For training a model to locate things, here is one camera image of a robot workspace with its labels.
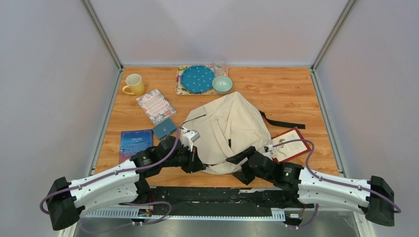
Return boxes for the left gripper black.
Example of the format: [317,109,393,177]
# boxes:
[161,144,206,174]

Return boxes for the beige canvas backpack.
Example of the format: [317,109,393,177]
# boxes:
[180,91,306,175]

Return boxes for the blue leather wallet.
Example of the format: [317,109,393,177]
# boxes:
[152,118,177,141]

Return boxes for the blue Jane Eyre book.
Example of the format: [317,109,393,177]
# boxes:
[119,129,153,163]

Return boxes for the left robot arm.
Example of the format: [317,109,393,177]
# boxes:
[40,136,206,231]

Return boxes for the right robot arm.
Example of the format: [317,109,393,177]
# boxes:
[226,147,396,227]

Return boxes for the red white book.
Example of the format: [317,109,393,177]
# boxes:
[271,127,311,163]

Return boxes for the floral cover book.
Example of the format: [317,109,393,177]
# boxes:
[136,89,177,126]

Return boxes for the light teal bowl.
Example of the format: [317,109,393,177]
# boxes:
[212,75,233,94]

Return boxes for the blue polka dot plate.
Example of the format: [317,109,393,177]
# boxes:
[180,65,215,93]

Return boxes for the floral tray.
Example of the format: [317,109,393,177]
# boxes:
[175,65,218,95]

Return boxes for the clear drinking glass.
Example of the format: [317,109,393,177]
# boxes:
[212,55,227,76]

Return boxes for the yellow mug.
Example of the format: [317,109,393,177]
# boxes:
[122,74,145,96]

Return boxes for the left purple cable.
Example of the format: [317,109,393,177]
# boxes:
[39,126,184,230]

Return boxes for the purple cable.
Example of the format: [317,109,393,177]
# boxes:
[39,126,184,230]
[271,139,402,230]

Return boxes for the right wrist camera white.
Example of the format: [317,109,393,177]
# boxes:
[263,145,279,163]

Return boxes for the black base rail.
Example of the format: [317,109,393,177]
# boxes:
[134,186,303,217]

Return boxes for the aluminium frame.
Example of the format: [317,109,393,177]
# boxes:
[59,0,377,237]

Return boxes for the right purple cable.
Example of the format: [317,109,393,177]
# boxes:
[271,139,402,230]

